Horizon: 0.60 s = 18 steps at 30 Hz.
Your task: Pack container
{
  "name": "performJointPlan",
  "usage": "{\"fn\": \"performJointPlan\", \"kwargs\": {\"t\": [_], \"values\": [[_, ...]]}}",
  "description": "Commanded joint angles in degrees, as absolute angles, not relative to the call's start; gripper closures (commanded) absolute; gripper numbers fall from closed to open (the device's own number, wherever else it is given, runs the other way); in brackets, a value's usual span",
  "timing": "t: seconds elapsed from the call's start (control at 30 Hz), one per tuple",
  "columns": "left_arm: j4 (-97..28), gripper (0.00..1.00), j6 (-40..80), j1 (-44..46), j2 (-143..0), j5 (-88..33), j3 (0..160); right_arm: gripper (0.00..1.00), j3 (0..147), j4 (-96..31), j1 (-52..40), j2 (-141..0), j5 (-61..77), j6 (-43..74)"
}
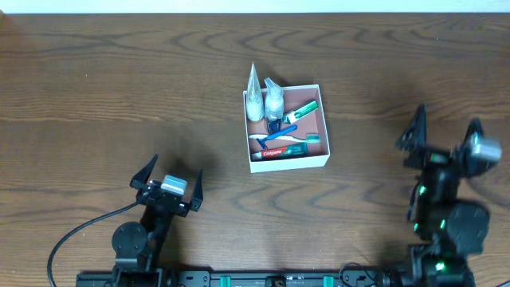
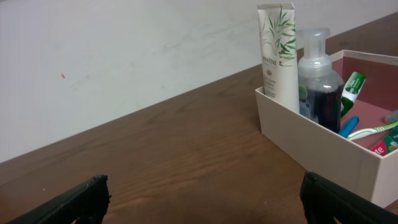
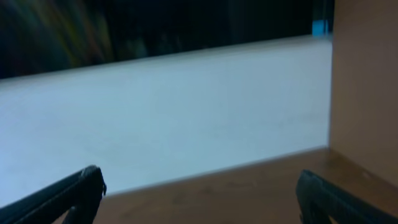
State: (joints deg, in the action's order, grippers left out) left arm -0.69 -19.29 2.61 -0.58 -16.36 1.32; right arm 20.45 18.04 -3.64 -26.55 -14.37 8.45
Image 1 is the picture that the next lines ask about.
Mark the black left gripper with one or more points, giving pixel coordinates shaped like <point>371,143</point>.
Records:
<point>166,198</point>

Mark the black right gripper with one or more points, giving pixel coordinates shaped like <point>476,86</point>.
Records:
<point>441,158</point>

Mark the blue disposable razor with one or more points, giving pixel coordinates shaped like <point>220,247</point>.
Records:
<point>276,135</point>

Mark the white Pantene tube gold cap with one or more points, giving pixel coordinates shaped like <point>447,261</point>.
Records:
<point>254,105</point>

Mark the green white toothbrush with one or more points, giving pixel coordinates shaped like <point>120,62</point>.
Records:
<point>309,139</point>

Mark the clear pump bottle blue liquid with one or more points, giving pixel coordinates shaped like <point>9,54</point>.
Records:
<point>274,106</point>

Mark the green Colgate toothpaste tube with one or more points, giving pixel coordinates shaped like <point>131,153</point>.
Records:
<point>290,151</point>

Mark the green white soap box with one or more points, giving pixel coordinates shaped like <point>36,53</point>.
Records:
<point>293,116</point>

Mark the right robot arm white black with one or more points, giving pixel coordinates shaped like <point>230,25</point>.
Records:
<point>450,228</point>

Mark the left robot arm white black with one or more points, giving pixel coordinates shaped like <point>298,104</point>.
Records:
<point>137,244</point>

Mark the white box pink interior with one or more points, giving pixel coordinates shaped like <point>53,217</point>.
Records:
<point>314,123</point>

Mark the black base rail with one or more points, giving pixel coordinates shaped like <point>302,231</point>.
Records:
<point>347,277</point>

